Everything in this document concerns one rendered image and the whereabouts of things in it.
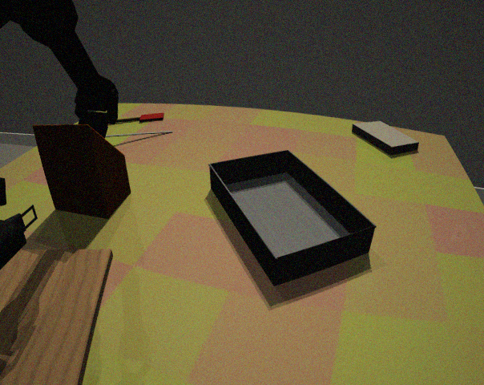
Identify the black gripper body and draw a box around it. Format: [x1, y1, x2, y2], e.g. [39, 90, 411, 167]
[0, 220, 26, 270]

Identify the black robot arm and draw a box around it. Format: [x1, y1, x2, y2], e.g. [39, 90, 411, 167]
[0, 0, 119, 139]

